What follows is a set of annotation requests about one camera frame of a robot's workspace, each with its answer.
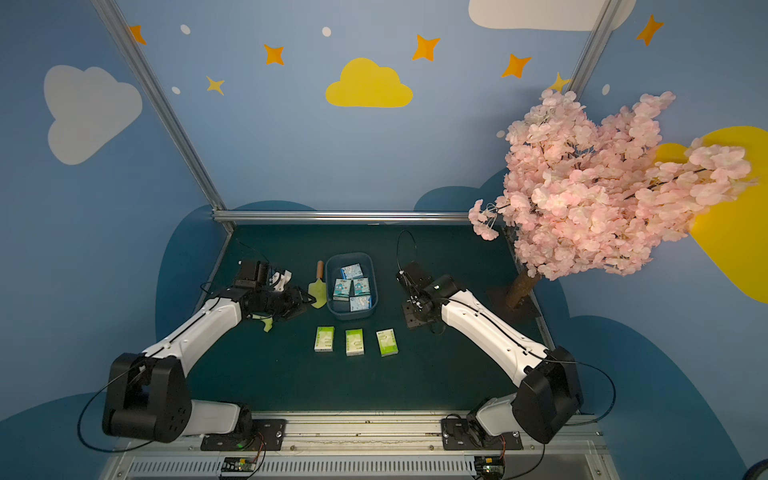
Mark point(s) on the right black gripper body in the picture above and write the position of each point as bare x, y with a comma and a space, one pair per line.
411, 306

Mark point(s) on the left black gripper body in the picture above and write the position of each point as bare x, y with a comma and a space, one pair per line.
294, 302

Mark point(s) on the green pocket tissue pack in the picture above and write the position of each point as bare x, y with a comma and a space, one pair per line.
324, 339
387, 342
354, 342

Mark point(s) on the blue plastic storage box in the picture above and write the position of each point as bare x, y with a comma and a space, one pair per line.
341, 309

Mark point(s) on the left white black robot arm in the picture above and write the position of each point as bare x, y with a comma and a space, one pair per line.
147, 396

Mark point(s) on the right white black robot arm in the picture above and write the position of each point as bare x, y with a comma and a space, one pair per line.
548, 391

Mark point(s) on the blue pocket tissue pack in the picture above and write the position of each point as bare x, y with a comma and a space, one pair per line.
353, 271
360, 303
342, 290
361, 286

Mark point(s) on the left green circuit board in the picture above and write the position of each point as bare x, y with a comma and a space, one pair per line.
238, 465

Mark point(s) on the green circuit board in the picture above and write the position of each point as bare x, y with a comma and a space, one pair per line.
488, 468
238, 465

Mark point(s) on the right green circuit board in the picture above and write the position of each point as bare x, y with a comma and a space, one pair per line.
488, 468

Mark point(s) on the pink blossom artificial tree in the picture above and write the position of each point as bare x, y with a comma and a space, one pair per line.
580, 195

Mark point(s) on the green rake wooden handle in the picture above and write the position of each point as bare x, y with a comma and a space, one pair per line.
264, 323

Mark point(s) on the green trowel wooden handle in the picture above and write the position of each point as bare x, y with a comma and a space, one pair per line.
317, 289

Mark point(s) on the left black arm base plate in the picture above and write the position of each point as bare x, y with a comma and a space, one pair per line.
257, 434

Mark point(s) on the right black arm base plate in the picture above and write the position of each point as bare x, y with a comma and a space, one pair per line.
460, 433

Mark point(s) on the aluminium front rail frame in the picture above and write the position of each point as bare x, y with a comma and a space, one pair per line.
371, 445

